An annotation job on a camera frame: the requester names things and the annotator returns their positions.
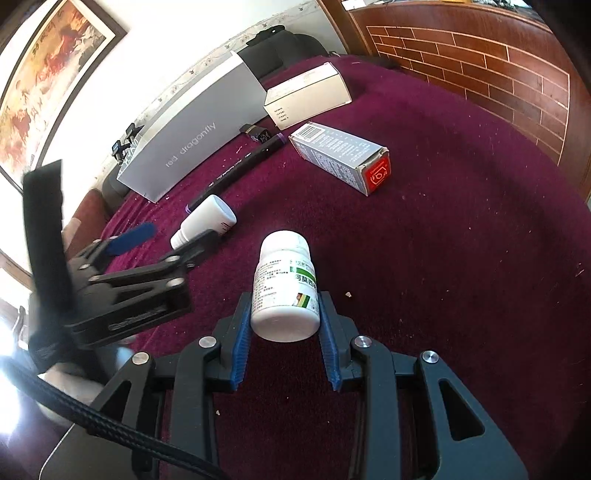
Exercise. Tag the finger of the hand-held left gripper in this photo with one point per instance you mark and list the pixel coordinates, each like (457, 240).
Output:
(134, 239)
(196, 249)

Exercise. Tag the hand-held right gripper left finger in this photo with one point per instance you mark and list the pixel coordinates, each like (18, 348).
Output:
(240, 350)

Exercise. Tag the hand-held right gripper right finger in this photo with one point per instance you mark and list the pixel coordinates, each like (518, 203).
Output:
(330, 350)

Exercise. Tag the small white squeeze bottle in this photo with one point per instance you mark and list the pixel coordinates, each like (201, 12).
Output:
(207, 217)

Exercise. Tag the white medicine bottle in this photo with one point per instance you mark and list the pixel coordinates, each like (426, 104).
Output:
(281, 286)

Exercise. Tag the person's left hand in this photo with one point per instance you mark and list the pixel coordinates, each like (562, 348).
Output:
(78, 383)

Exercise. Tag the red armchair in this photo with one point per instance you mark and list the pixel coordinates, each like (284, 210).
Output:
(90, 212)

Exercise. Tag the small black clip device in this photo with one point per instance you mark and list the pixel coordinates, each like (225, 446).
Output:
(119, 151)
(132, 131)

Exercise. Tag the black marker purple cap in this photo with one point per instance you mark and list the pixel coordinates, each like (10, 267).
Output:
(240, 164)

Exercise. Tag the long grey box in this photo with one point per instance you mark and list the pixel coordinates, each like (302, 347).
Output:
(184, 147)

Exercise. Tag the burgundy tablecloth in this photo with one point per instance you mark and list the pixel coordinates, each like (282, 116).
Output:
(438, 277)

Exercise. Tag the medicine box red end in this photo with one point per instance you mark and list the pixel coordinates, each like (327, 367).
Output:
(337, 152)

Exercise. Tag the white cardboard box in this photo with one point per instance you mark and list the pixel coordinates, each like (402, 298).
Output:
(304, 92)

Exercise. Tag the black sofa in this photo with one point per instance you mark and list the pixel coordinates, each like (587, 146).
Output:
(286, 50)

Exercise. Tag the framed wall painting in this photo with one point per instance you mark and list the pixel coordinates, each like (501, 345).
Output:
(46, 83)

